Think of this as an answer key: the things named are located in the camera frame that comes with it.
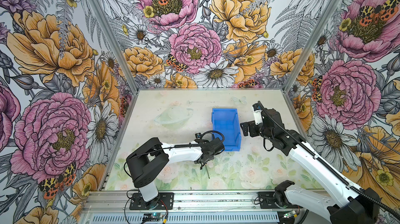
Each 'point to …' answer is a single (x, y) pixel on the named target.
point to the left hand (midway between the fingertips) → (203, 159)
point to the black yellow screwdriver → (205, 164)
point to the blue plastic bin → (225, 122)
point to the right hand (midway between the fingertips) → (249, 127)
